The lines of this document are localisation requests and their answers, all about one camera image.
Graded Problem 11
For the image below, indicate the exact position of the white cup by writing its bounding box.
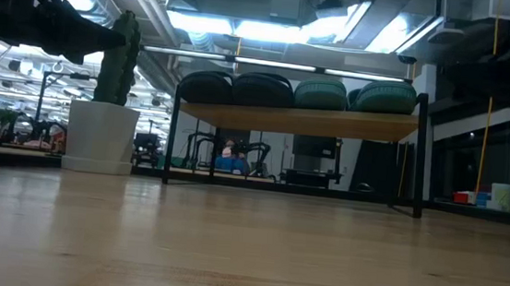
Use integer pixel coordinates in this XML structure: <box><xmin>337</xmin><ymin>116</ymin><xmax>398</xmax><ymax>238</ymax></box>
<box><xmin>489</xmin><ymin>182</ymin><xmax>510</xmax><ymax>212</ymax></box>

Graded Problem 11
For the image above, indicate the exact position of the small blue box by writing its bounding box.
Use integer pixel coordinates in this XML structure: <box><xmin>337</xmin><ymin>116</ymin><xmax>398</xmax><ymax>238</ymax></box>
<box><xmin>474</xmin><ymin>190</ymin><xmax>492</xmax><ymax>209</ymax></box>

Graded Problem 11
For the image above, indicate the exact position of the black cart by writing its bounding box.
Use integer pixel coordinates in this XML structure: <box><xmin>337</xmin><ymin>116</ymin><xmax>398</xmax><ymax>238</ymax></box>
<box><xmin>131</xmin><ymin>131</ymin><xmax>163</xmax><ymax>169</ymax></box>

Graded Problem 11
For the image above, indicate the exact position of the green rubber slide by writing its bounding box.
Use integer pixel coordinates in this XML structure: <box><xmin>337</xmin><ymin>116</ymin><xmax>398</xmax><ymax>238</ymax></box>
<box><xmin>292</xmin><ymin>76</ymin><xmax>350</xmax><ymax>114</ymax></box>
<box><xmin>346</xmin><ymin>77</ymin><xmax>420</xmax><ymax>117</ymax></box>

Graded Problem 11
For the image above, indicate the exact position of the leafy green plant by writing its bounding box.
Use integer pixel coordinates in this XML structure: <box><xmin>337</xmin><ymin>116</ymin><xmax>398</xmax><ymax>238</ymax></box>
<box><xmin>0</xmin><ymin>108</ymin><xmax>22</xmax><ymax>131</ymax></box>

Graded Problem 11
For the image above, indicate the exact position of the wooden shelf with black frame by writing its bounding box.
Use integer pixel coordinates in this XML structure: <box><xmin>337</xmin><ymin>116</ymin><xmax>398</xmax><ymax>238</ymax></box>
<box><xmin>160</xmin><ymin>70</ymin><xmax>434</xmax><ymax>220</ymax></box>

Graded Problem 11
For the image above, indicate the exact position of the long ceiling light strip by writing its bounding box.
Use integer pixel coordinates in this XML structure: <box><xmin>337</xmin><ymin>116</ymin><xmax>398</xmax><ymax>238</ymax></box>
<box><xmin>141</xmin><ymin>44</ymin><xmax>409</xmax><ymax>84</ymax></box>

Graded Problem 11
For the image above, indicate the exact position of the person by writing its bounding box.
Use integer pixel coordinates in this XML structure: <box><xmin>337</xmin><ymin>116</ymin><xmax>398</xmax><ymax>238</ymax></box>
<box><xmin>214</xmin><ymin>137</ymin><xmax>255</xmax><ymax>176</ymax></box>

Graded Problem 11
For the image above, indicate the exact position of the yellow hanging strap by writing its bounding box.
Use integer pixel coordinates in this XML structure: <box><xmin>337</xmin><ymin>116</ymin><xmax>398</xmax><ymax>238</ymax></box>
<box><xmin>474</xmin><ymin>0</ymin><xmax>504</xmax><ymax>197</ymax></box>

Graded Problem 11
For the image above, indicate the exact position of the tall green cactus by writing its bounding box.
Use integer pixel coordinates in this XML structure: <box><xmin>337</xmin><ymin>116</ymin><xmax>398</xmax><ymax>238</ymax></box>
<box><xmin>92</xmin><ymin>7</ymin><xmax>145</xmax><ymax>109</ymax></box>

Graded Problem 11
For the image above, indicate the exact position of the white faceted plant pot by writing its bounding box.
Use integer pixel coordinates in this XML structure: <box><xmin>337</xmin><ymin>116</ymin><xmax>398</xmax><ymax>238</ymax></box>
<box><xmin>60</xmin><ymin>98</ymin><xmax>142</xmax><ymax>178</ymax></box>

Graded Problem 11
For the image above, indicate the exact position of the black rubber slide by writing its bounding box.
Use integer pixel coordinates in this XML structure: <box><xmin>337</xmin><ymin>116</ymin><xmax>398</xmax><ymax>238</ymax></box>
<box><xmin>230</xmin><ymin>69</ymin><xmax>297</xmax><ymax>110</ymax></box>
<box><xmin>177</xmin><ymin>67</ymin><xmax>237</xmax><ymax>107</ymax></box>

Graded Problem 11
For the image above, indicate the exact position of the black screen on stand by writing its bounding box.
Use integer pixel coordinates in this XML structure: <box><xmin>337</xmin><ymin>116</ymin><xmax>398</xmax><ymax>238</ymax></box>
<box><xmin>279</xmin><ymin>133</ymin><xmax>347</xmax><ymax>191</ymax></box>

